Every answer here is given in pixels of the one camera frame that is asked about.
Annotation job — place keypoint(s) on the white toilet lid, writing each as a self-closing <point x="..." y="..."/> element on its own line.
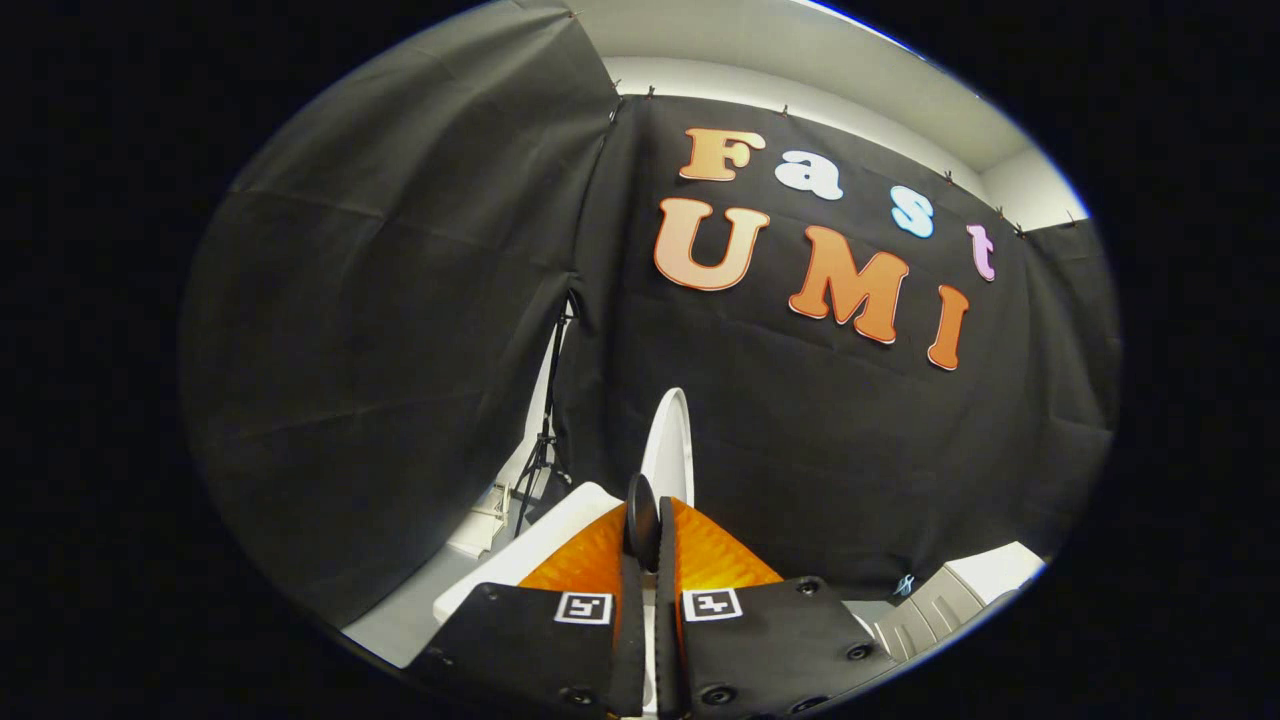
<point x="672" y="440"/>

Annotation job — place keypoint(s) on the white drawer cabinet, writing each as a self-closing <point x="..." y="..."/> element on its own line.
<point x="960" y="595"/>

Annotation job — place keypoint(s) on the black light stand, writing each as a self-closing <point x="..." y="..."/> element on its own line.
<point x="548" y="420"/>

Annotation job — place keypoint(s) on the white toilet tank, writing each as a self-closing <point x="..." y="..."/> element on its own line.
<point x="540" y="550"/>

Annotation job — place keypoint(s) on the black backdrop cloth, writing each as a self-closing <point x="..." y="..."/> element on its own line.
<point x="800" y="450"/>

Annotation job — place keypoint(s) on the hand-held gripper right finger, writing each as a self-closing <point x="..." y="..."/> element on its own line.
<point x="770" y="650"/>

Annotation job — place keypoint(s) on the small white box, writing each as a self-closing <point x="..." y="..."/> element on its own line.
<point x="485" y="520"/>

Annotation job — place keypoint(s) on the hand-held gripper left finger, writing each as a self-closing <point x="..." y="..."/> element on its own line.
<point x="530" y="650"/>

